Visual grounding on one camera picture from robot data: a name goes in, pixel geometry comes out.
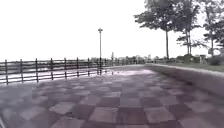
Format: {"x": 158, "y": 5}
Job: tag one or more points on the dark wooden fence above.
{"x": 36, "y": 70}

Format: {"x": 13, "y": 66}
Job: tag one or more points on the row of trees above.
{"x": 180, "y": 20}

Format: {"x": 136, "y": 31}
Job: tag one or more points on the low concrete wall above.
{"x": 196, "y": 78}

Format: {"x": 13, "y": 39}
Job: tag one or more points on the lamp post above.
{"x": 100, "y": 46}

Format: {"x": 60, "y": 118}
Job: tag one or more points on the grass strip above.
{"x": 206, "y": 66}

